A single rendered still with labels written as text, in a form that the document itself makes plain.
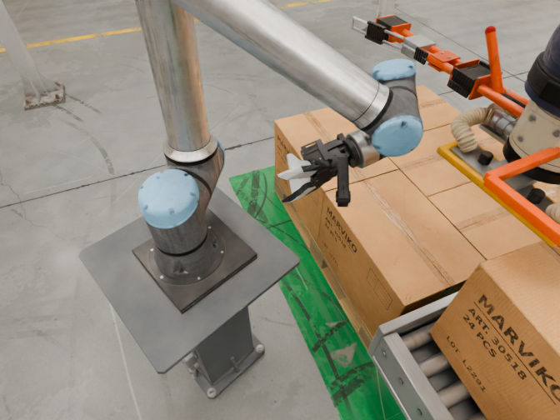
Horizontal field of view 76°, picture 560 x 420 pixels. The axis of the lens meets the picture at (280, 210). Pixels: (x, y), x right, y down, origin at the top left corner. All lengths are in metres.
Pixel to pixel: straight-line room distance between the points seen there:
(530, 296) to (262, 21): 0.80
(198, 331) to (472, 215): 1.20
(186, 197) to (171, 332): 0.37
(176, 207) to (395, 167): 1.17
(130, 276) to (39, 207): 1.62
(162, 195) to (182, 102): 0.23
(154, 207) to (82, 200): 1.74
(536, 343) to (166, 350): 0.86
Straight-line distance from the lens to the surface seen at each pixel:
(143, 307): 1.11
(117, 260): 1.23
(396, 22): 1.30
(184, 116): 0.94
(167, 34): 0.84
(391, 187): 1.70
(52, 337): 2.11
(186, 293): 1.07
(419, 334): 1.30
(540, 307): 1.00
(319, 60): 0.65
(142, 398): 1.83
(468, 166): 0.98
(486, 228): 1.68
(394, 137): 0.71
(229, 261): 1.10
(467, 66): 1.12
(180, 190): 0.93
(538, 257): 1.09
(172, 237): 0.97
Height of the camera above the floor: 1.68
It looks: 48 degrees down
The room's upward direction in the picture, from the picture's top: straight up
